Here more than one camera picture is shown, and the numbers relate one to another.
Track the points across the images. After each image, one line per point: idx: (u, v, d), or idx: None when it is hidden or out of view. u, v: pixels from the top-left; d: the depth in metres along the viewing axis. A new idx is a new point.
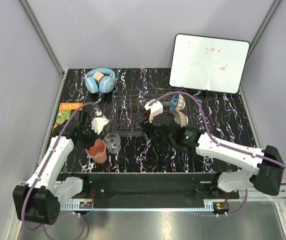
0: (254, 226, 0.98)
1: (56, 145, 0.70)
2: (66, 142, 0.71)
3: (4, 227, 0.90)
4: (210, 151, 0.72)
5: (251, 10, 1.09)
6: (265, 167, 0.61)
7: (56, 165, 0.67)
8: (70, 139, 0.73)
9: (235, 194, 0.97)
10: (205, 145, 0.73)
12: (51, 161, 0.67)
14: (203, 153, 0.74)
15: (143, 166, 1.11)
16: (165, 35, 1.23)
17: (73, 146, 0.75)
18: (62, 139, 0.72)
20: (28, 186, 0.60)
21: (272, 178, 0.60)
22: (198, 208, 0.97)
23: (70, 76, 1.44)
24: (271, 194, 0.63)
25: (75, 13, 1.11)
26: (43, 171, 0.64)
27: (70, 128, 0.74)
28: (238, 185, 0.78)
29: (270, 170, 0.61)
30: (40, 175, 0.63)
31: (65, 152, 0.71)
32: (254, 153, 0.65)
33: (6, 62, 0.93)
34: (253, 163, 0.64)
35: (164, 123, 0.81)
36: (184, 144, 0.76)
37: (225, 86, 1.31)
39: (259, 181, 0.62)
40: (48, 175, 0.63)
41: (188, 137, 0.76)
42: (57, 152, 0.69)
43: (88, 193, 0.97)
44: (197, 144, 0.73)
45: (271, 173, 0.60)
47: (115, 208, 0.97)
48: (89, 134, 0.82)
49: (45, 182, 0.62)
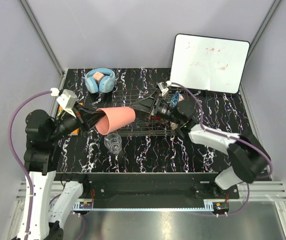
0: (254, 226, 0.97)
1: (34, 188, 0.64)
2: (44, 180, 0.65)
3: (4, 227, 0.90)
4: (199, 134, 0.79)
5: (251, 11, 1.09)
6: (234, 146, 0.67)
7: (42, 208, 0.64)
8: (48, 172, 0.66)
9: (235, 194, 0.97)
10: (196, 131, 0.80)
12: (35, 207, 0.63)
14: (194, 139, 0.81)
15: (143, 166, 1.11)
16: (165, 35, 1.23)
17: (54, 173, 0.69)
18: (38, 177, 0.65)
20: None
21: (241, 157, 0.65)
22: (198, 208, 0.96)
23: (70, 76, 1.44)
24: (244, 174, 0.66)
25: (74, 13, 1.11)
26: (31, 221, 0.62)
27: (44, 157, 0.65)
28: (233, 180, 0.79)
29: (238, 150, 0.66)
30: (28, 228, 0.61)
31: (46, 189, 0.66)
32: (228, 135, 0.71)
33: (7, 62, 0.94)
34: (226, 143, 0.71)
35: (185, 114, 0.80)
36: (182, 132, 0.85)
37: (225, 86, 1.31)
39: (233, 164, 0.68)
40: (37, 226, 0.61)
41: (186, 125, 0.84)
42: (37, 195, 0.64)
43: (88, 193, 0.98)
44: (190, 130, 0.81)
45: (238, 152, 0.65)
47: (115, 208, 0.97)
48: (68, 126, 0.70)
49: (37, 235, 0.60)
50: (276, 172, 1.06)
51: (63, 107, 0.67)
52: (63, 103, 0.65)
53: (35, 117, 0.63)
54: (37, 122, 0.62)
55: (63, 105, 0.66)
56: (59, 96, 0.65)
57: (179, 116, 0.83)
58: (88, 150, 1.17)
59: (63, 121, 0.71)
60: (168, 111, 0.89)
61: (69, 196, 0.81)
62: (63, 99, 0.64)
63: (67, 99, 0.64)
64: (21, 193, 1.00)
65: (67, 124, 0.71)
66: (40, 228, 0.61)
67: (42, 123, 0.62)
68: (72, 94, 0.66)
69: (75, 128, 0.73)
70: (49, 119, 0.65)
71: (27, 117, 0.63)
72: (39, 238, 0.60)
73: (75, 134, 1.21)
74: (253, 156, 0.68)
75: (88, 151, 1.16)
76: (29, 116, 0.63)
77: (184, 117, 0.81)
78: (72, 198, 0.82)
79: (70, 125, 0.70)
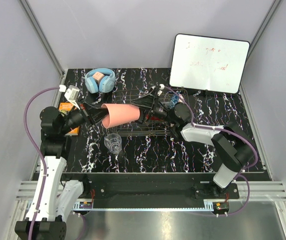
0: (254, 226, 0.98)
1: (47, 169, 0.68)
2: (57, 163, 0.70)
3: (4, 227, 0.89)
4: (190, 130, 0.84)
5: (251, 11, 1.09)
6: (218, 136, 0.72)
7: (53, 189, 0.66)
8: (61, 157, 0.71)
9: (235, 194, 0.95)
10: (187, 127, 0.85)
12: (46, 187, 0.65)
14: (187, 137, 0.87)
15: (143, 166, 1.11)
16: (165, 35, 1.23)
17: (65, 163, 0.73)
18: (52, 160, 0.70)
20: (28, 220, 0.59)
21: (225, 145, 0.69)
22: (198, 208, 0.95)
23: (70, 76, 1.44)
24: (230, 163, 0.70)
25: (75, 13, 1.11)
26: (41, 201, 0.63)
27: (59, 145, 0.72)
28: (228, 178, 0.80)
29: (222, 139, 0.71)
30: (38, 207, 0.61)
31: (58, 173, 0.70)
32: (213, 127, 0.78)
33: (6, 62, 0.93)
34: (211, 134, 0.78)
35: (181, 118, 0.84)
36: (176, 132, 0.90)
37: (225, 86, 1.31)
39: (221, 155, 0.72)
40: (46, 205, 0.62)
41: (180, 126, 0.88)
42: (50, 176, 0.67)
43: (88, 193, 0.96)
44: (183, 128, 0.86)
45: (222, 141, 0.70)
47: (115, 208, 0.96)
48: (74, 121, 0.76)
49: (45, 214, 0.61)
50: (276, 172, 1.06)
51: (68, 100, 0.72)
52: (68, 95, 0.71)
53: (48, 112, 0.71)
54: (49, 117, 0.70)
55: (67, 97, 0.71)
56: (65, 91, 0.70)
57: (175, 118, 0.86)
58: (88, 150, 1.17)
59: (71, 116, 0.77)
60: (164, 111, 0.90)
61: (70, 193, 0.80)
62: (67, 92, 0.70)
63: (70, 92, 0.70)
64: (21, 193, 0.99)
65: (76, 119, 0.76)
66: (49, 207, 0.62)
67: (54, 118, 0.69)
68: (76, 87, 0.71)
69: (82, 122, 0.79)
70: (59, 115, 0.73)
71: (41, 113, 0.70)
72: (47, 216, 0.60)
73: (75, 134, 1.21)
74: (239, 147, 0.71)
75: (88, 151, 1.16)
76: (42, 112, 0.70)
77: (180, 120, 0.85)
78: (75, 194, 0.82)
79: (77, 119, 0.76)
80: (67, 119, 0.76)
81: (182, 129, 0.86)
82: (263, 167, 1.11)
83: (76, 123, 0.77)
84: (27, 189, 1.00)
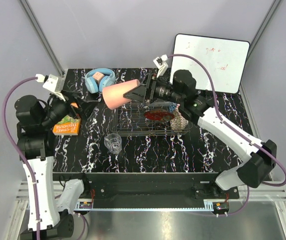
0: (254, 226, 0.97)
1: (35, 175, 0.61)
2: (45, 165, 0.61)
3: (4, 227, 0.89)
4: (212, 126, 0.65)
5: (250, 11, 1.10)
6: (257, 156, 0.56)
7: (49, 193, 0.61)
8: (47, 156, 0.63)
9: (235, 194, 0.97)
10: (209, 118, 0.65)
12: (40, 193, 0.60)
14: (202, 126, 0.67)
15: (143, 166, 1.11)
16: (165, 35, 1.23)
17: (53, 158, 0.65)
18: (38, 163, 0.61)
20: (34, 230, 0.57)
21: (259, 169, 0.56)
22: (198, 208, 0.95)
23: (70, 76, 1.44)
24: (247, 179, 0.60)
25: (75, 13, 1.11)
26: (40, 209, 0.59)
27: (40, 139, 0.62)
28: (229, 183, 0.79)
29: (259, 162, 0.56)
30: (39, 216, 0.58)
31: (49, 174, 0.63)
32: (252, 141, 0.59)
33: (7, 62, 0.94)
34: (245, 148, 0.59)
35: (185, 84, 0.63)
36: (188, 110, 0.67)
37: (225, 86, 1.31)
39: (246, 164, 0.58)
40: (47, 212, 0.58)
41: (197, 105, 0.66)
42: (41, 182, 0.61)
43: (88, 193, 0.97)
44: (202, 114, 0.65)
45: (259, 165, 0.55)
47: (115, 208, 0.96)
48: (57, 113, 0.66)
49: (48, 220, 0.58)
50: (276, 172, 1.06)
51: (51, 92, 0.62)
52: (52, 86, 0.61)
53: (26, 100, 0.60)
54: (27, 105, 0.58)
55: (52, 89, 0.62)
56: (46, 82, 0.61)
57: (179, 89, 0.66)
58: (88, 150, 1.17)
59: (52, 108, 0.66)
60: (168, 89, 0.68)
61: (72, 191, 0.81)
62: (51, 82, 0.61)
63: (55, 82, 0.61)
64: (21, 193, 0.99)
65: (58, 110, 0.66)
66: (50, 213, 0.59)
67: (33, 106, 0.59)
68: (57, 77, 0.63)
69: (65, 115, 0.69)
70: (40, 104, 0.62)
71: (16, 102, 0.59)
72: (52, 222, 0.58)
73: (75, 134, 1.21)
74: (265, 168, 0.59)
75: (88, 151, 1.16)
76: (17, 102, 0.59)
77: (185, 88, 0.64)
78: (76, 192, 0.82)
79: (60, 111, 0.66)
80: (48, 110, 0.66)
81: (201, 115, 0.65)
82: None
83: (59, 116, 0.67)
84: (27, 189, 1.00)
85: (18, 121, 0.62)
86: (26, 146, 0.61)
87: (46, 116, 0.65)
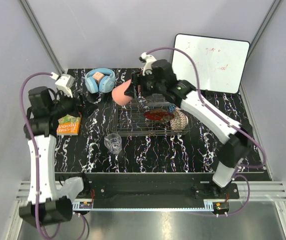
0: (254, 226, 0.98)
1: (38, 150, 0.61)
2: (48, 140, 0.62)
3: (4, 227, 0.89)
4: (193, 108, 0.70)
5: (250, 11, 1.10)
6: (234, 137, 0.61)
7: (50, 169, 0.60)
8: (50, 134, 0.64)
9: (235, 194, 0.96)
10: (192, 101, 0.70)
12: (41, 168, 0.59)
14: (185, 109, 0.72)
15: (143, 166, 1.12)
16: (165, 35, 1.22)
17: (56, 140, 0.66)
18: (42, 139, 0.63)
20: (32, 204, 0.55)
21: (235, 149, 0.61)
22: (198, 208, 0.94)
23: (70, 76, 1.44)
24: (225, 158, 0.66)
25: (75, 13, 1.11)
26: (40, 183, 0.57)
27: (45, 119, 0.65)
28: (227, 175, 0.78)
29: (236, 142, 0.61)
30: (38, 188, 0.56)
31: (51, 152, 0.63)
32: (230, 123, 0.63)
33: (6, 62, 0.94)
34: (224, 129, 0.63)
35: (161, 67, 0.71)
36: (172, 93, 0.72)
37: (225, 86, 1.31)
39: (224, 144, 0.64)
40: (47, 185, 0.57)
41: (181, 89, 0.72)
42: (43, 156, 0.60)
43: (88, 193, 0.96)
44: (185, 97, 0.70)
45: (234, 145, 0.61)
47: (115, 208, 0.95)
48: (64, 106, 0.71)
49: (48, 193, 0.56)
50: (276, 172, 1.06)
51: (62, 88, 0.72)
52: (64, 81, 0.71)
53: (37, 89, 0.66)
54: (40, 90, 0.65)
55: (63, 84, 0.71)
56: (59, 78, 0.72)
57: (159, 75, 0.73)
58: (88, 150, 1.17)
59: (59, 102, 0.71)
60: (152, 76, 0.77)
61: (73, 184, 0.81)
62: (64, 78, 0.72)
63: (67, 78, 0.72)
64: (21, 193, 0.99)
65: (64, 103, 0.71)
66: (50, 187, 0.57)
67: (45, 90, 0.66)
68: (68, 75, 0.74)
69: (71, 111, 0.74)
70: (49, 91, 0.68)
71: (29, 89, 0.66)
72: (51, 195, 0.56)
73: (75, 134, 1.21)
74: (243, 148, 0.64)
75: (88, 151, 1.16)
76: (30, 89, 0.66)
77: (162, 72, 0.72)
78: (76, 184, 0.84)
79: (67, 106, 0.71)
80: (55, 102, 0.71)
81: (184, 98, 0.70)
82: (263, 167, 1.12)
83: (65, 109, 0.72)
84: (27, 189, 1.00)
85: (29, 107, 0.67)
86: (34, 128, 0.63)
87: (53, 106, 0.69)
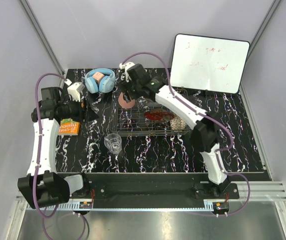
0: (254, 226, 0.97)
1: (42, 130, 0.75)
2: (51, 123, 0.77)
3: (4, 227, 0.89)
4: (166, 101, 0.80)
5: (250, 11, 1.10)
6: (200, 123, 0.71)
7: (50, 147, 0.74)
8: (54, 119, 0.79)
9: (235, 194, 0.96)
10: (164, 94, 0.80)
12: (43, 145, 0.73)
14: (160, 102, 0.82)
15: (143, 166, 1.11)
16: (165, 35, 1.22)
17: (58, 125, 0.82)
18: (46, 122, 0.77)
20: (31, 175, 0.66)
21: (203, 134, 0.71)
22: (198, 208, 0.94)
23: (70, 76, 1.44)
24: (197, 144, 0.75)
25: (74, 13, 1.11)
26: (41, 156, 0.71)
27: (50, 109, 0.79)
28: (215, 169, 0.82)
29: (203, 127, 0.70)
30: (39, 161, 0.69)
31: (52, 133, 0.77)
32: (197, 111, 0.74)
33: (6, 62, 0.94)
34: (192, 116, 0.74)
35: (132, 69, 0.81)
36: (147, 89, 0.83)
37: (225, 86, 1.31)
39: (193, 131, 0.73)
40: (46, 159, 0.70)
41: (154, 84, 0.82)
42: (45, 135, 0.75)
43: (88, 193, 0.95)
44: (158, 91, 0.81)
45: (202, 129, 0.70)
47: (115, 208, 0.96)
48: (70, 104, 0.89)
49: (46, 166, 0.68)
50: (276, 172, 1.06)
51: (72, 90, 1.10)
52: (75, 86, 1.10)
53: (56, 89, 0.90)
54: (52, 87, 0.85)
55: (74, 88, 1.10)
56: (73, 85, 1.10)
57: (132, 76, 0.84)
58: (88, 150, 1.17)
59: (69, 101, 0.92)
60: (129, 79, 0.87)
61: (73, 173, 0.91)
62: (76, 85, 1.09)
63: (78, 84, 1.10)
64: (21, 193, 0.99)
65: (71, 106, 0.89)
66: (49, 161, 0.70)
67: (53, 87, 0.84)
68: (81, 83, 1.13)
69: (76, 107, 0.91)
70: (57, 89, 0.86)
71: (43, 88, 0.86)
72: (49, 167, 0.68)
73: (75, 134, 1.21)
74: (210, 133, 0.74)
75: (88, 151, 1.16)
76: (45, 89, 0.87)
77: (132, 73, 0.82)
78: (76, 178, 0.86)
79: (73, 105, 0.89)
80: (63, 102, 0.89)
81: (157, 92, 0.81)
82: (263, 167, 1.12)
83: (65, 109, 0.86)
84: None
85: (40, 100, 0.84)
86: (41, 114, 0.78)
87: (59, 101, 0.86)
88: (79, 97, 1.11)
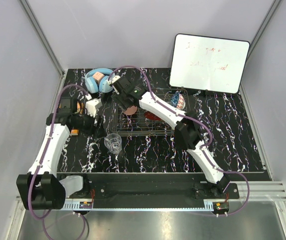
0: (254, 227, 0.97)
1: (52, 133, 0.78)
2: (62, 129, 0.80)
3: (4, 227, 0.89)
4: (150, 106, 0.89)
5: (250, 11, 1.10)
6: (180, 123, 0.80)
7: (56, 151, 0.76)
8: (66, 125, 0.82)
9: (235, 194, 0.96)
10: (146, 100, 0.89)
12: (49, 147, 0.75)
14: (145, 108, 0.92)
15: (143, 166, 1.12)
16: (165, 35, 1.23)
17: (68, 132, 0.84)
18: (58, 127, 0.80)
20: (30, 174, 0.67)
21: (183, 132, 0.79)
22: (198, 208, 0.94)
23: (70, 76, 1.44)
24: (181, 143, 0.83)
25: (75, 13, 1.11)
26: (44, 158, 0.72)
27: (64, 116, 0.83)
28: (206, 166, 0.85)
29: (182, 127, 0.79)
30: (41, 162, 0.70)
31: (61, 138, 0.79)
32: (177, 113, 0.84)
33: (6, 62, 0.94)
34: (173, 118, 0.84)
35: (116, 82, 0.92)
36: (131, 96, 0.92)
37: (225, 86, 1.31)
39: (175, 131, 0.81)
40: (49, 161, 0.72)
41: (136, 91, 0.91)
42: (54, 139, 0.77)
43: (88, 193, 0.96)
44: (140, 98, 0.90)
45: (182, 128, 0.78)
47: (115, 208, 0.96)
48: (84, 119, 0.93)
49: (47, 168, 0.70)
50: (276, 172, 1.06)
51: (91, 105, 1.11)
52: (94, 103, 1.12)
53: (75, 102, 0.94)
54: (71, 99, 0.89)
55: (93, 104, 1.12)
56: (91, 100, 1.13)
57: (117, 88, 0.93)
58: (88, 150, 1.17)
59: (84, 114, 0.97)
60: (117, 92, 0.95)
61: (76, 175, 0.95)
62: (95, 101, 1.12)
63: (97, 101, 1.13)
64: None
65: (85, 120, 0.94)
66: (51, 163, 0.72)
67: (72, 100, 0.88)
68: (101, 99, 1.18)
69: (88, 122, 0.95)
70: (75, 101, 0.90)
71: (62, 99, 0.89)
72: (49, 170, 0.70)
73: (75, 134, 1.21)
74: (192, 131, 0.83)
75: (88, 151, 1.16)
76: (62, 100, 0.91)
77: (117, 85, 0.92)
78: (76, 180, 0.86)
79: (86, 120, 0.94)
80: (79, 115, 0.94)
81: (139, 99, 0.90)
82: (263, 167, 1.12)
83: (79, 121, 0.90)
84: None
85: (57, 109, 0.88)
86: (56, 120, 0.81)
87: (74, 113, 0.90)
88: (95, 113, 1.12)
